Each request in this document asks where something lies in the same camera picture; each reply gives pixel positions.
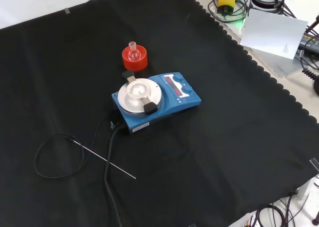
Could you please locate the metal probe with thin cable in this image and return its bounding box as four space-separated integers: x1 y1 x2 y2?
34 109 137 180

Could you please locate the black box with yellow print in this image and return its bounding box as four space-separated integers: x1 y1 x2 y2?
298 31 319 55

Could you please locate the clear glass round-bottom flask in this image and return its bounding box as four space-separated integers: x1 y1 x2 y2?
128 41 141 62

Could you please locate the black cable bundle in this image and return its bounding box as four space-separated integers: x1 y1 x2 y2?
249 194 319 227

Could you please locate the pale board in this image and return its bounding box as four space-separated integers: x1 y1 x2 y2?
239 8 309 60

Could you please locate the grey base plate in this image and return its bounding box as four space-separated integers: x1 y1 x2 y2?
245 46 313 78

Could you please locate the yellow stop button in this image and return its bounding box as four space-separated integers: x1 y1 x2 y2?
217 0 236 14

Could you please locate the black coiled cable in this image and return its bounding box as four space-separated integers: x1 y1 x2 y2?
300 47 319 97

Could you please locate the thick black power cable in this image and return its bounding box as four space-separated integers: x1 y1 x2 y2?
104 123 123 227

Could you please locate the orange plastic flask ring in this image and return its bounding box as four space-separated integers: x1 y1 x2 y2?
122 44 149 72

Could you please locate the black cloth with scalloped edge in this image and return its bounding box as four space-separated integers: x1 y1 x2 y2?
0 0 319 227

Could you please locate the green and black cable loop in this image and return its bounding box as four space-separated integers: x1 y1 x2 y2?
207 0 250 24

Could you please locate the clear tape strip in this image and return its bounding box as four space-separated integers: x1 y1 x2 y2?
309 157 319 174

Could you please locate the heater with blue base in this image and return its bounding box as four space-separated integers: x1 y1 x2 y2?
111 72 202 135

